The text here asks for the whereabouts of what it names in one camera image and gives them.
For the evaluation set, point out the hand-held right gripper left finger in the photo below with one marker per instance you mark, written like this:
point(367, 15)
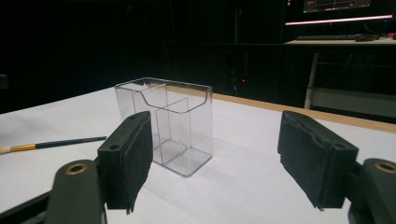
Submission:
point(124, 161)

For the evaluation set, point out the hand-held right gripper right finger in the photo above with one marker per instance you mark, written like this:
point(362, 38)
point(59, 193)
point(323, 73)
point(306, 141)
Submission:
point(314, 155)

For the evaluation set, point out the grey metal stand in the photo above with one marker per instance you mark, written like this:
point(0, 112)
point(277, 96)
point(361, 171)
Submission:
point(342, 42)

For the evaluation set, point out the black computer mouse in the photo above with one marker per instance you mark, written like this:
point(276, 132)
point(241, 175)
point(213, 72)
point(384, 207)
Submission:
point(367, 38)

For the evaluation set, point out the black keyboard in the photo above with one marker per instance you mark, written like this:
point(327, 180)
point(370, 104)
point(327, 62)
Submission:
point(323, 37)

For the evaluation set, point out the computer monitor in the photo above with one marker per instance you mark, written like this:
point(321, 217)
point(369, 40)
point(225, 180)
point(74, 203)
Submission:
point(336, 4)

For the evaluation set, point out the clear plastic divided container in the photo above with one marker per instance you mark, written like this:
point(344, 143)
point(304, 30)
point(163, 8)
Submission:
point(186, 130)

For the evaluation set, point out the white paper sheet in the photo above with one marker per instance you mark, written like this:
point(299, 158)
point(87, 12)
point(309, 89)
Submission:
point(249, 155)

